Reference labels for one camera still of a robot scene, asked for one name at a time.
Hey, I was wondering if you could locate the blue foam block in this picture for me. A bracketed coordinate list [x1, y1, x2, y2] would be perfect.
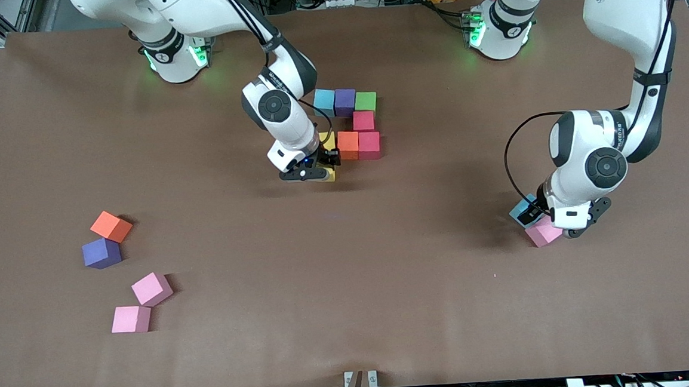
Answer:
[507, 193, 540, 229]
[313, 88, 338, 119]

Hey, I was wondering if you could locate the orange foam block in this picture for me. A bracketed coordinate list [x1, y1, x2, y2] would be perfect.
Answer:
[89, 209, 134, 245]
[337, 130, 361, 161]

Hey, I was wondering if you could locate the light pink foam block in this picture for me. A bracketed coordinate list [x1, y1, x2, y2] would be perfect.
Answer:
[525, 215, 565, 249]
[110, 305, 153, 335]
[131, 271, 175, 309]

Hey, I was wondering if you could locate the dark pink foam block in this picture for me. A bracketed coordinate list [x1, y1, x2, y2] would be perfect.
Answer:
[352, 110, 376, 133]
[357, 130, 382, 161]

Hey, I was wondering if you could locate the purple foam block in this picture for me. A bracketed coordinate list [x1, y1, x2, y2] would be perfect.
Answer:
[81, 236, 124, 271]
[334, 88, 358, 119]

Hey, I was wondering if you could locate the green foam block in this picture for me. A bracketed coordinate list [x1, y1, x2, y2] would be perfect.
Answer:
[355, 90, 379, 115]

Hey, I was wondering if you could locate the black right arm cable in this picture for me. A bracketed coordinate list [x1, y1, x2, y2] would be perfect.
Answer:
[298, 96, 335, 152]

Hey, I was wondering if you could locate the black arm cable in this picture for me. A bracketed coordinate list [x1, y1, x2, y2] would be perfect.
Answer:
[501, 111, 574, 203]
[298, 96, 335, 152]

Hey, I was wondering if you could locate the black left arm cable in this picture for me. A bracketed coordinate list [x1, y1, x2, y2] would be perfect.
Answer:
[501, 111, 574, 203]

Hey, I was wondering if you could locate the metal table edge bracket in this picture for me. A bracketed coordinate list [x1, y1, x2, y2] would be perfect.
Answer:
[343, 370, 379, 387]

